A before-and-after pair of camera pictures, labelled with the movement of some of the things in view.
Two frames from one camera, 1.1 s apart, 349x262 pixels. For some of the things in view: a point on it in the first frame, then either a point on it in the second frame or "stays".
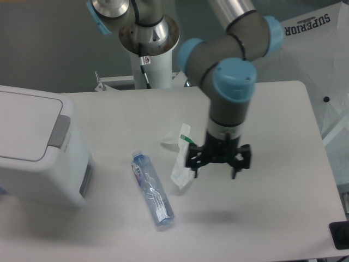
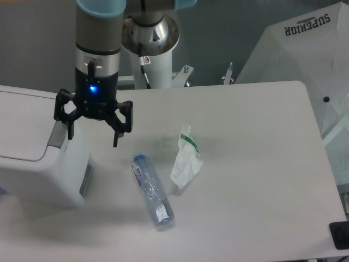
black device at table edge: x=340 y=232 stays
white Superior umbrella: x=314 y=52 stays
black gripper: x=220 y=150 to x=96 y=97
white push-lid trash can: x=42 y=157 stays
